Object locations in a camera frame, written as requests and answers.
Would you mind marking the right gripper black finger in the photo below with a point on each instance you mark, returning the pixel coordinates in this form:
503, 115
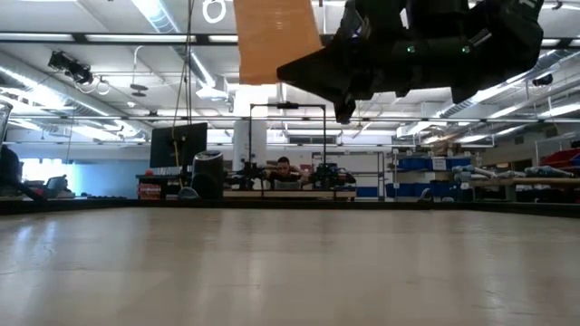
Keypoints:
346, 111
321, 74

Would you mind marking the orange sponge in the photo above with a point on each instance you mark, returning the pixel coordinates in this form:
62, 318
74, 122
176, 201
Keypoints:
276, 41

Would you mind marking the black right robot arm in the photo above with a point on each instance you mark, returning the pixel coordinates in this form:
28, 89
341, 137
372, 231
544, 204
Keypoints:
498, 41

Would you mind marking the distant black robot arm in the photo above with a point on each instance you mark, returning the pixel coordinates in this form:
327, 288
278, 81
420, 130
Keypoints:
248, 174
333, 175

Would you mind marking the blue storage bin row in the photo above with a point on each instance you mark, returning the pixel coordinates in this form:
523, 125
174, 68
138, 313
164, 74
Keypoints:
414, 163

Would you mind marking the person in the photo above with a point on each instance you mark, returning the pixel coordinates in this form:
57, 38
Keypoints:
284, 169

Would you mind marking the white square pillar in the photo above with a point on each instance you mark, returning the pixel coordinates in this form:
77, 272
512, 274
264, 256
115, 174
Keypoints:
249, 136

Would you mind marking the large blue storage bin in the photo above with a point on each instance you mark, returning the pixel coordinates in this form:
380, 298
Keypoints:
408, 189

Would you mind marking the distant wooden workbench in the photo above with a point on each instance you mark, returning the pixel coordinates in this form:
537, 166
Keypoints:
290, 194

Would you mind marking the white ceiling unit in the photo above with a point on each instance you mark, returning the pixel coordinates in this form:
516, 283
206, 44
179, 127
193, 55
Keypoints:
212, 93

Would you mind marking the black computer monitor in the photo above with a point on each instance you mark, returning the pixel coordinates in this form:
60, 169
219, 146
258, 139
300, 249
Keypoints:
179, 145

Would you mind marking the black ceiling dome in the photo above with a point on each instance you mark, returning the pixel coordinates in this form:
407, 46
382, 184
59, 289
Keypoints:
543, 80

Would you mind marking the small hanging ceiling fixture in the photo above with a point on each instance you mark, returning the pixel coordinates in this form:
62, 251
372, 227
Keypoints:
138, 88

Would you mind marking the long wooden table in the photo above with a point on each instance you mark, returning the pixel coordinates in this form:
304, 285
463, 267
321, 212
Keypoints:
534, 182

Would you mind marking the red crate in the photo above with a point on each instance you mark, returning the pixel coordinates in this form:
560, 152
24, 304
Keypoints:
149, 191

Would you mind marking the red storage bin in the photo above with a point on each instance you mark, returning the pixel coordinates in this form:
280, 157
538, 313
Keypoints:
559, 158

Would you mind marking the dark office chair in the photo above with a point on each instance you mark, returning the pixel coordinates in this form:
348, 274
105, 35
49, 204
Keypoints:
56, 185

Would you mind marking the silver ventilation duct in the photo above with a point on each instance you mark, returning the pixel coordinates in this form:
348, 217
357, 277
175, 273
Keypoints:
54, 102
512, 83

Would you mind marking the black ceiling-mounted camera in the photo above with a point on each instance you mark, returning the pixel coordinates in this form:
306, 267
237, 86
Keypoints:
72, 69

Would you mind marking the black metal table frame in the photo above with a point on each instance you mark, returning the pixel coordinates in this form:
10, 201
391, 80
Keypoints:
90, 204

